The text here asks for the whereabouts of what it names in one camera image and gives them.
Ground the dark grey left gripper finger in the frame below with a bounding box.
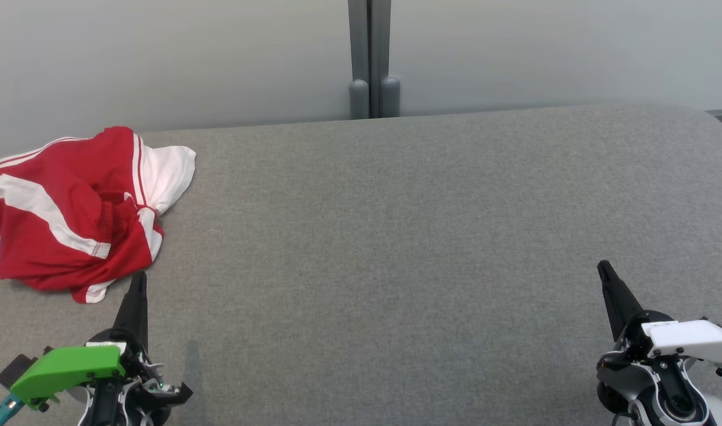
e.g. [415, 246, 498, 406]
[113, 271, 149, 351]

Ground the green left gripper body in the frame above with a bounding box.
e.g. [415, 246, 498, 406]
[10, 328, 194, 412]

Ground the black cable with teal plug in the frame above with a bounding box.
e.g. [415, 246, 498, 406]
[0, 393, 26, 426]

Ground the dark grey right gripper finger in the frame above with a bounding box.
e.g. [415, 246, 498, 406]
[597, 260, 645, 343]

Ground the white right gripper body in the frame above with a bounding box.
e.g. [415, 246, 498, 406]
[624, 310, 722, 363]

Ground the red white jersey shirt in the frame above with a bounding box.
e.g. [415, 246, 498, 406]
[0, 126, 196, 304]

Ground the grey metal partition post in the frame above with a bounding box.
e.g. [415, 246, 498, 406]
[347, 0, 401, 120]

